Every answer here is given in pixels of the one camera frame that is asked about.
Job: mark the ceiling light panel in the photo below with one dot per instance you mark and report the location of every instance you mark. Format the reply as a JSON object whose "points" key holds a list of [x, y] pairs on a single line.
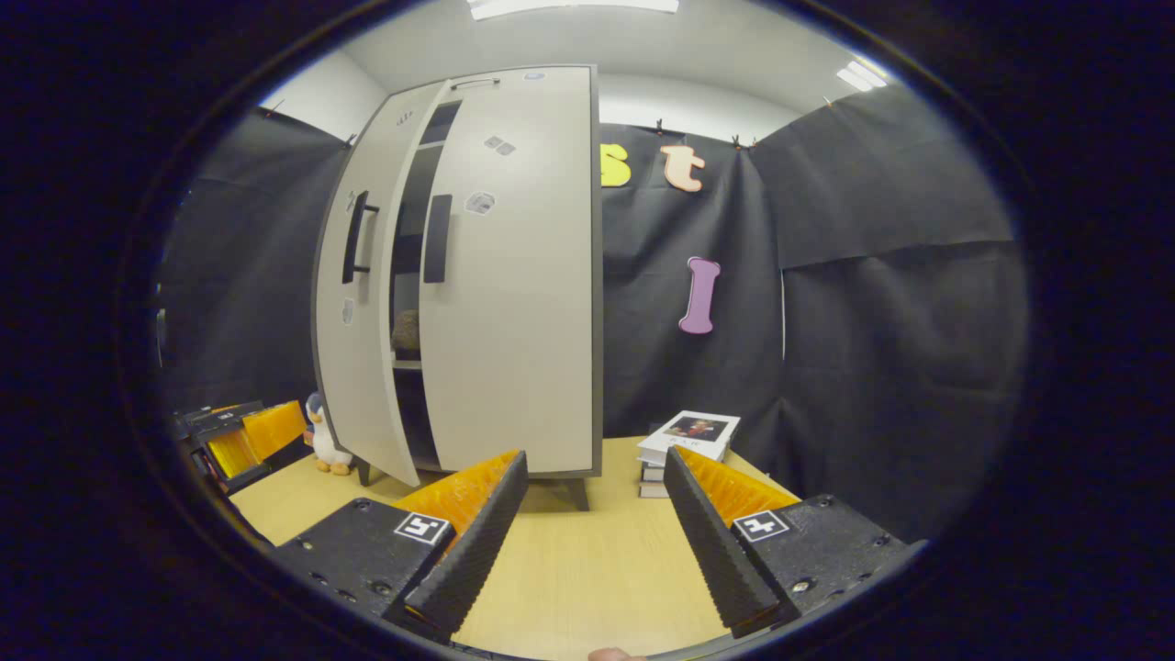
{"points": [[569, 5], [863, 75]]}

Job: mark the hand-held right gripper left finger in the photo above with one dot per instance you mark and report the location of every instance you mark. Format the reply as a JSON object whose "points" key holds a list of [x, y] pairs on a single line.
{"points": [[477, 551]]}

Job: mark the grey shoe cabinet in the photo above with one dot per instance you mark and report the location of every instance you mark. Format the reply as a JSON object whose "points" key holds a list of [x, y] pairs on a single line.
{"points": [[406, 404]]}

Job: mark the brown fuzzy shoe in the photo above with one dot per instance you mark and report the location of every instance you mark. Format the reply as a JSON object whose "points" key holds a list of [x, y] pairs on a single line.
{"points": [[407, 335]]}

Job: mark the penguin plush toy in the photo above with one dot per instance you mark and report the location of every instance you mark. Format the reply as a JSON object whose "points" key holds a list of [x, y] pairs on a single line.
{"points": [[326, 441]]}

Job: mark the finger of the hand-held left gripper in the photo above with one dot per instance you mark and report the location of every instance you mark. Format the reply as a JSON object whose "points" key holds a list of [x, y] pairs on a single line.
{"points": [[275, 430], [234, 454]]}

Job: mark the grey cabinet door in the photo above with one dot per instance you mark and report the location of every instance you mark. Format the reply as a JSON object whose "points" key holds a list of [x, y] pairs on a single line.
{"points": [[367, 367], [514, 321]]}

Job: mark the thin grey book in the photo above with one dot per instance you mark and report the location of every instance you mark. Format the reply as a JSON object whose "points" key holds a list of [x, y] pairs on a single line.
{"points": [[654, 482]]}

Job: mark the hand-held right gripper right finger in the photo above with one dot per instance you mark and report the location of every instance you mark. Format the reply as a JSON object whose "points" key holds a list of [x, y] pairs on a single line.
{"points": [[716, 542]]}

